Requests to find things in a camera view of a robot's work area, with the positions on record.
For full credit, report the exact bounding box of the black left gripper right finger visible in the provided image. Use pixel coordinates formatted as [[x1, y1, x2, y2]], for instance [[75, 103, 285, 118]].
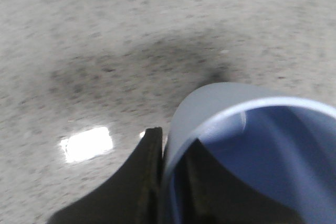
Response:
[[171, 140, 301, 223]]

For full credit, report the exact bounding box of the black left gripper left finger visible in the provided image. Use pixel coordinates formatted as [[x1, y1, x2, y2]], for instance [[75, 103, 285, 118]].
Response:
[[48, 127, 163, 223]]

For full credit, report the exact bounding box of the blue plastic cup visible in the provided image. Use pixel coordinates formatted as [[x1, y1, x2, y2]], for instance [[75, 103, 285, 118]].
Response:
[[159, 82, 335, 223]]

